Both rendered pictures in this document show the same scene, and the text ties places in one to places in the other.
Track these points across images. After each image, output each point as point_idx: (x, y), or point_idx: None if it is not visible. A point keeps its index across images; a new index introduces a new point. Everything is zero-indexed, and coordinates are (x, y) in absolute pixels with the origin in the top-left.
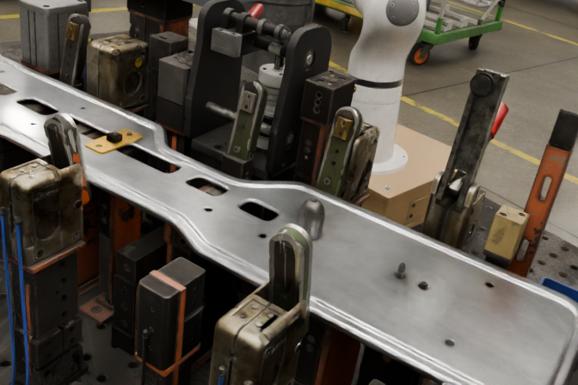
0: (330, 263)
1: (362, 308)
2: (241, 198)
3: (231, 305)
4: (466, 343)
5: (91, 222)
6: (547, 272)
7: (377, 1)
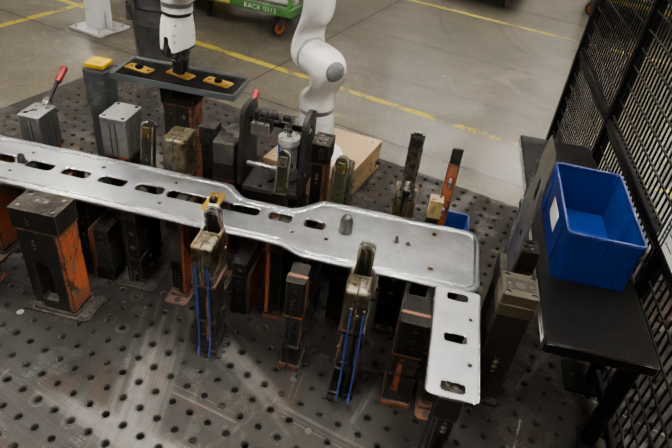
0: None
1: (389, 263)
2: (302, 220)
3: None
4: (437, 266)
5: None
6: None
7: (319, 70)
